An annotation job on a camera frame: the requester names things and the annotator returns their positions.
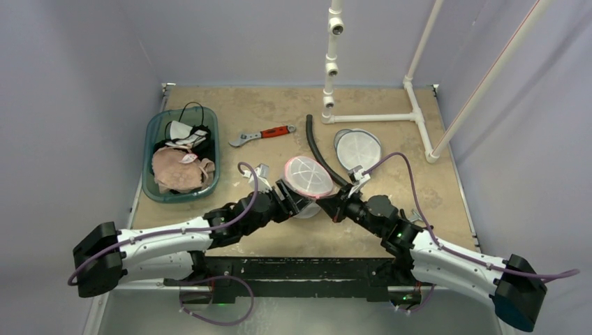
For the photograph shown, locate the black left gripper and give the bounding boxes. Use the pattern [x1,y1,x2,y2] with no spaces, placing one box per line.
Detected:
[241,179,310,236]

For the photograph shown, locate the pink trimmed mesh laundry bag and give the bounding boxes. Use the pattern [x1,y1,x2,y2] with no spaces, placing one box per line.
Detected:
[282,156,334,219]

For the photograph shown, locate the white mesh laundry bag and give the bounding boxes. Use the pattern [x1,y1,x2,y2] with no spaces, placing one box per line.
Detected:
[334,128,383,170]

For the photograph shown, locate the pink lace bra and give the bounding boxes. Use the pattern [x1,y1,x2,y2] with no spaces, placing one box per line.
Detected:
[151,147,216,193]

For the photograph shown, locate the white bra black straps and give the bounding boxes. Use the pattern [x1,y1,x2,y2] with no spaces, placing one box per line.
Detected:
[165,119,213,149]

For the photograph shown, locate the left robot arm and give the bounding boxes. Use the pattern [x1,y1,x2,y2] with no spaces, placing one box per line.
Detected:
[68,180,312,298]

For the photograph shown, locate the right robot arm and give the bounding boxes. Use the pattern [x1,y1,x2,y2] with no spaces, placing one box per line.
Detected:
[316,192,547,332]

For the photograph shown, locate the teal plastic bin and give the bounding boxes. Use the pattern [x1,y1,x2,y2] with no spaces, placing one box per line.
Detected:
[142,106,221,204]

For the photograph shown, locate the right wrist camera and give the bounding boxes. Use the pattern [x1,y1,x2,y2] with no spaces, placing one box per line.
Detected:
[348,165,371,198]

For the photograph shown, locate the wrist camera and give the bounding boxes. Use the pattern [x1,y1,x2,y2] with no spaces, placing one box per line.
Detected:
[242,163,272,193]
[348,165,371,198]

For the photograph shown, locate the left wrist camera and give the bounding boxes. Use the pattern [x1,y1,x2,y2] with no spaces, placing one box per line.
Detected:
[242,163,272,193]

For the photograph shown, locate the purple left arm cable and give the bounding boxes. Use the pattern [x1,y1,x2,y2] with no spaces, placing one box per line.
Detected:
[67,161,260,287]

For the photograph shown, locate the red handled adjustable wrench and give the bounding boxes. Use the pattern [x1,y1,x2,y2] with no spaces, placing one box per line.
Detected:
[229,125,296,148]

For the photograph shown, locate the black corrugated hose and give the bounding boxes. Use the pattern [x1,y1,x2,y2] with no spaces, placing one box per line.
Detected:
[305,114,350,188]

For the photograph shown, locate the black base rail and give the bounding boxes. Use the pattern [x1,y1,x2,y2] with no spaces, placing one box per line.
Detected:
[163,252,417,304]

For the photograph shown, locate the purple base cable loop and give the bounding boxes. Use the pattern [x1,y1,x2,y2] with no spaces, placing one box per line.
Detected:
[179,275,256,327]

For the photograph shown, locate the white PVC pipe frame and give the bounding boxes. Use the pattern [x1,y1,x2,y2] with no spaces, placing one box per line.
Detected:
[321,0,551,163]

